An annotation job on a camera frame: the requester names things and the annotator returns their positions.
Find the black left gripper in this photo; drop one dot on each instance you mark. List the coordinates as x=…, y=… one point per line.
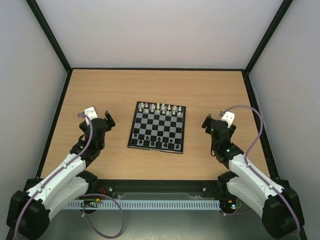
x=112, y=121

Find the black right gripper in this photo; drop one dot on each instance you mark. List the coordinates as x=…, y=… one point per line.
x=207, y=121

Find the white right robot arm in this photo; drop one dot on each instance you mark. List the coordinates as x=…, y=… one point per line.
x=278, y=206

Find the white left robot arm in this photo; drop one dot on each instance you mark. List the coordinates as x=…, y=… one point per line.
x=30, y=212

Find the black and silver chessboard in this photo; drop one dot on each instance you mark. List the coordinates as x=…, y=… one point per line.
x=156, y=124

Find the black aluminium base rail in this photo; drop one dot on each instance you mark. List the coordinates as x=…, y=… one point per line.
x=113, y=187

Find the light blue slotted cable duct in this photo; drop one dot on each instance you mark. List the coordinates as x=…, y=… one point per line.
x=213, y=205

